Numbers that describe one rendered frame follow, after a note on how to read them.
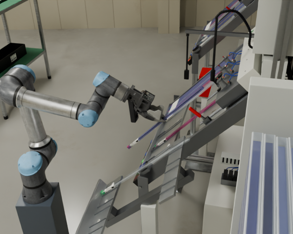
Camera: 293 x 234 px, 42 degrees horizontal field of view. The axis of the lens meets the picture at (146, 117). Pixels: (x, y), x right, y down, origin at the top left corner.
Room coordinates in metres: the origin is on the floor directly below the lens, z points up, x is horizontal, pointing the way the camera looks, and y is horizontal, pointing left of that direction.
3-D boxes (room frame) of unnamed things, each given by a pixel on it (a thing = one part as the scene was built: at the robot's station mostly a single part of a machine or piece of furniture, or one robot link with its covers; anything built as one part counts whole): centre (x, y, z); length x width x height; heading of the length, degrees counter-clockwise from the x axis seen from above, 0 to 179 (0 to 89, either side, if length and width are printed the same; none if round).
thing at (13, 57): (3.57, 1.41, 0.41); 0.57 x 0.17 x 0.11; 163
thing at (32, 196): (1.47, 0.57, 0.60); 0.15 x 0.15 x 0.10
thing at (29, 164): (1.48, 0.57, 0.72); 0.13 x 0.12 x 0.14; 168
